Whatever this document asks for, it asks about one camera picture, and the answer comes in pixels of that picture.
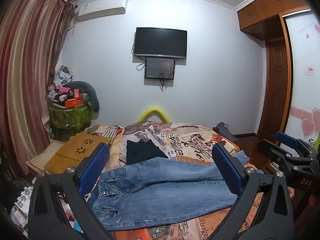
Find wooden overhead cabinet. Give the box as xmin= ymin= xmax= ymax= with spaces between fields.
xmin=236 ymin=0 xmax=316 ymax=41

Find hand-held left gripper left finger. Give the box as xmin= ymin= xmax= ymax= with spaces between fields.
xmin=27 ymin=142 xmax=118 ymax=240

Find white air conditioner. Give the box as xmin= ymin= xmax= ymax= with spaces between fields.
xmin=77 ymin=0 xmax=128 ymax=22

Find green storage bin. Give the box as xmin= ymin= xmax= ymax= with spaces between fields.
xmin=48 ymin=104 xmax=92 ymax=141

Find orange box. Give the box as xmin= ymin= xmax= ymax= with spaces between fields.
xmin=64 ymin=98 xmax=84 ymax=108

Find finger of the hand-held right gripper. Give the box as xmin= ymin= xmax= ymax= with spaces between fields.
xmin=257 ymin=139 xmax=313 ymax=168
xmin=275 ymin=131 xmax=320 ymax=161

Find large black wall television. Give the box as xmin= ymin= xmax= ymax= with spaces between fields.
xmin=133 ymin=27 xmax=188 ymax=60

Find black folded garment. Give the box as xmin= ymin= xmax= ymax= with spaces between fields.
xmin=126 ymin=140 xmax=169 ymax=166

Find pile of clothes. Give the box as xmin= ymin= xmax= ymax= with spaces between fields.
xmin=47 ymin=65 xmax=75 ymax=103

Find blue denim pants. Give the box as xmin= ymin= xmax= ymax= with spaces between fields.
xmin=86 ymin=151 xmax=251 ymax=232

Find printed newspaper pattern blanket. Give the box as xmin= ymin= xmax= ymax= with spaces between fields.
xmin=82 ymin=121 xmax=295 ymax=240

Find grey pillow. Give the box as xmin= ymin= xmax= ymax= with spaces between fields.
xmin=66 ymin=81 xmax=101 ymax=112

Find white heart pattern wardrobe door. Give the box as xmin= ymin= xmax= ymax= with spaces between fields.
xmin=285 ymin=9 xmax=320 ymax=146

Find dark blue garment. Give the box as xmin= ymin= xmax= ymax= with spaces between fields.
xmin=215 ymin=122 xmax=237 ymax=143

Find beige cushion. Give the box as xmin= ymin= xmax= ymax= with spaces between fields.
xmin=26 ymin=140 xmax=66 ymax=173

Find yellow foam tube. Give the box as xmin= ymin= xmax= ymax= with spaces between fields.
xmin=138 ymin=107 xmax=172 ymax=124

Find striped curtain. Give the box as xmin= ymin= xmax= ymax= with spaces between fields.
xmin=0 ymin=0 xmax=76 ymax=180

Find brown wooden door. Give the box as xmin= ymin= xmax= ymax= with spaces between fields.
xmin=257 ymin=37 xmax=288 ymax=137

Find wooden laptop table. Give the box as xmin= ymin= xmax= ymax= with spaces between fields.
xmin=44 ymin=133 xmax=113 ymax=174

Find pink cloth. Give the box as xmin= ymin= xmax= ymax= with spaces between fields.
xmin=58 ymin=196 xmax=83 ymax=233

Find small black wall monitor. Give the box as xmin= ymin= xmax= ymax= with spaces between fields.
xmin=144 ymin=57 xmax=175 ymax=81

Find pile of white papers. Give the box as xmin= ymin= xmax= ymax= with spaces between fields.
xmin=11 ymin=184 xmax=34 ymax=231

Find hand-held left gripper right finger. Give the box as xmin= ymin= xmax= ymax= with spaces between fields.
xmin=209 ymin=142 xmax=294 ymax=240

